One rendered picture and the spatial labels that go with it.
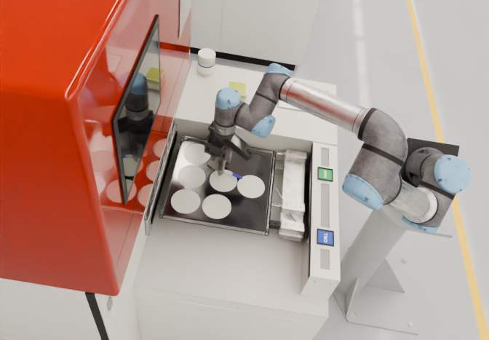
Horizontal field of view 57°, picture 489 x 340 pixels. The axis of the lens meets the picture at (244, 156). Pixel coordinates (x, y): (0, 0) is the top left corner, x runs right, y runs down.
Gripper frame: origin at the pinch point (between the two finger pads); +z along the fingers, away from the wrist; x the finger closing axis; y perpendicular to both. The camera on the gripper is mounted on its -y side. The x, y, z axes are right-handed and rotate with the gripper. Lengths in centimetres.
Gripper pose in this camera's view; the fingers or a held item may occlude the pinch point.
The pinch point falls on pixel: (225, 168)
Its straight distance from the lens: 164.5
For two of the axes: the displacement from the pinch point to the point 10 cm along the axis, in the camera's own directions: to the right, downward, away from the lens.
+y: -9.1, -3.7, 1.7
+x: -3.9, 6.7, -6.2
